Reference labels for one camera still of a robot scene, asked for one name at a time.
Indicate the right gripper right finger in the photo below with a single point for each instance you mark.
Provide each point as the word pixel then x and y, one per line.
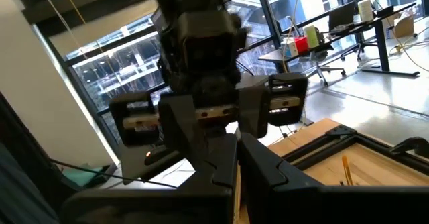
pixel 285 204

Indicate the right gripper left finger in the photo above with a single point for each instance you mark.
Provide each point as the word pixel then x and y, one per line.
pixel 201 204

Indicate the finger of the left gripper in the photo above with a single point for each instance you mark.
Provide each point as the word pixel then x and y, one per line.
pixel 254 110
pixel 181 123

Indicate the brush golden bristles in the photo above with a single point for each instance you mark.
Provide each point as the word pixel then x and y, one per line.
pixel 347 170

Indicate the white box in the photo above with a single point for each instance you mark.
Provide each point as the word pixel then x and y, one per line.
pixel 289 48

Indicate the red box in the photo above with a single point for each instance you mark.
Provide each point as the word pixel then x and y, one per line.
pixel 301 45

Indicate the green cylinder container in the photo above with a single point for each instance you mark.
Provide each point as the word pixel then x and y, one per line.
pixel 311 36

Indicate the teal cloth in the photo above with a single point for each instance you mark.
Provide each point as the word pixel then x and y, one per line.
pixel 83 177

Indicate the black office chair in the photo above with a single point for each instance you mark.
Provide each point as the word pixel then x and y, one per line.
pixel 363 46

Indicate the dark laptop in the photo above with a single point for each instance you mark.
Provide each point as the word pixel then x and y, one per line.
pixel 342 16

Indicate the black table clamp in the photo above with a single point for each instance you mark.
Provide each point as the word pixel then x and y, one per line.
pixel 414 143

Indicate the black standing desk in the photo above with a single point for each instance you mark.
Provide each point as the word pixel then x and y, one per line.
pixel 382 39

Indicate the white paper roll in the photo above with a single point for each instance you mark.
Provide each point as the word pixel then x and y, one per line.
pixel 365 11

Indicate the brown cardboard box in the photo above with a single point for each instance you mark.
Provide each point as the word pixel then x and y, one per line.
pixel 403 26

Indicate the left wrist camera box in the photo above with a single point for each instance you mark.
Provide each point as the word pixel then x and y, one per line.
pixel 206 46

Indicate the black aluminium table frame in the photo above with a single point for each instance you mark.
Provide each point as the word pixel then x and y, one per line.
pixel 338 131

